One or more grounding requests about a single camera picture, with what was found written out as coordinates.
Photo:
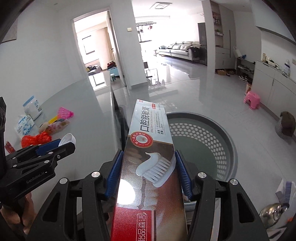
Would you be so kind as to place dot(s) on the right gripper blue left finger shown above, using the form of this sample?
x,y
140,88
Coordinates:
x,y
113,169

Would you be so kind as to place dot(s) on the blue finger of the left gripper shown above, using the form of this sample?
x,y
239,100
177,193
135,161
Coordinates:
x,y
57,154
48,147

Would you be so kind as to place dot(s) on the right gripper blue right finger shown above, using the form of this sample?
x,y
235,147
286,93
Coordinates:
x,y
186,181

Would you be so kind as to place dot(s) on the red plastic bag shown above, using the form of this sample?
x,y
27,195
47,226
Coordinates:
x,y
39,139

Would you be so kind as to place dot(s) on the white round cap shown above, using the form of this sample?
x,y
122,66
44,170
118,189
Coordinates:
x,y
68,138

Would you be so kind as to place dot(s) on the pink shuttlecock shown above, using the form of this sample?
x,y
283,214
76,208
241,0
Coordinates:
x,y
64,113

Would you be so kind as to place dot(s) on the red toothpaste box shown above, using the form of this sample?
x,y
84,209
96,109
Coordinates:
x,y
149,204

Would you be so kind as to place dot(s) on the beige fluffy round pouch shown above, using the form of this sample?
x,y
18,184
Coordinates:
x,y
43,127

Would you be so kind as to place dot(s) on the pink snack wrapper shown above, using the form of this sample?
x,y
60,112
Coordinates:
x,y
57,126

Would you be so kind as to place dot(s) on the yellow plastic bowl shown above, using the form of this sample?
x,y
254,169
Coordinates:
x,y
53,119

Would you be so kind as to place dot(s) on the grey perforated trash basket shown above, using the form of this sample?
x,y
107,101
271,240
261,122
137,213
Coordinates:
x,y
204,143

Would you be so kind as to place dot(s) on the person's left hand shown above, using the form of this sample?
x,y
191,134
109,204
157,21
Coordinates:
x,y
24,223

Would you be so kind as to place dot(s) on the red soda can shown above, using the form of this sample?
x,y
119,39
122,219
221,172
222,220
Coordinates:
x,y
9,148

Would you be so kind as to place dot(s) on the white blue tissue pack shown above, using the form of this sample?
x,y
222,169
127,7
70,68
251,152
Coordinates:
x,y
24,125

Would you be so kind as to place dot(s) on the white jar blue lid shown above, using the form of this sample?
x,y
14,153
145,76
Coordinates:
x,y
32,108

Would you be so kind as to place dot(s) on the steel kettle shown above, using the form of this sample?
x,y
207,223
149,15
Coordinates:
x,y
271,214

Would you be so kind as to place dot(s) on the pink plastic stool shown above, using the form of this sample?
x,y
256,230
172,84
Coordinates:
x,y
252,99

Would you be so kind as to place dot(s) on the cardboard box on floor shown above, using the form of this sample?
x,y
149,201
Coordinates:
x,y
221,72

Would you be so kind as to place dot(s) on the brown plush on basket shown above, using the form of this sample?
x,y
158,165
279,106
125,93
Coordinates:
x,y
285,126

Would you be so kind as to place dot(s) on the open shoe rack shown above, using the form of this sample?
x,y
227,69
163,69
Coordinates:
x,y
245,69

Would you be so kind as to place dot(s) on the white sideboard cabinet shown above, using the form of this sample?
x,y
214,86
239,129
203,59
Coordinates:
x,y
276,91

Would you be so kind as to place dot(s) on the grey sofa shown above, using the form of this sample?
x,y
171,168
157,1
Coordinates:
x,y
189,50

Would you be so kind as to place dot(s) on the dark refrigerator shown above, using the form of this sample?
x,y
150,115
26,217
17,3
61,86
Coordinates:
x,y
203,43

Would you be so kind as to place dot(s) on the white bottle on cabinet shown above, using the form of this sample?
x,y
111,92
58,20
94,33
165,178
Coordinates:
x,y
286,68

